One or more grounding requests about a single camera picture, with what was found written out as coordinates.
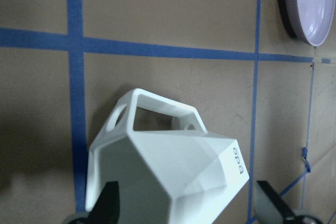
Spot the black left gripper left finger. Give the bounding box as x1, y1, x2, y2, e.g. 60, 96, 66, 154
86, 182, 120, 224

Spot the white faceted cup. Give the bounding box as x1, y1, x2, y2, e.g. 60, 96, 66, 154
85, 89, 249, 223

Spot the brown paper table cover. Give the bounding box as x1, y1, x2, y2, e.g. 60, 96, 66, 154
1, 0, 335, 223

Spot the lilac plate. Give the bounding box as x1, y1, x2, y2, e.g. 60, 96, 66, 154
278, 0, 335, 47

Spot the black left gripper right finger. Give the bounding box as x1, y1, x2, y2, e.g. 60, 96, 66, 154
256, 180, 302, 224

